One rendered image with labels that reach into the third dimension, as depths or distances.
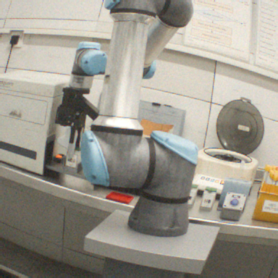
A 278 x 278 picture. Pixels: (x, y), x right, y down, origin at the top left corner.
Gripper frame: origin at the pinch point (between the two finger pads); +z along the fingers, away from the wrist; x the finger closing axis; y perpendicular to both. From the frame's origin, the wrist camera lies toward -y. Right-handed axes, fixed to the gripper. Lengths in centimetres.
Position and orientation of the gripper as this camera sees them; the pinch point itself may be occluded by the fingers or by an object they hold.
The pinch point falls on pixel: (74, 154)
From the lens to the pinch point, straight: 190.4
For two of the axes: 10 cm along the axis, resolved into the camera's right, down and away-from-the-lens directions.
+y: -9.6, -2.1, 1.9
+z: -1.7, 9.7, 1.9
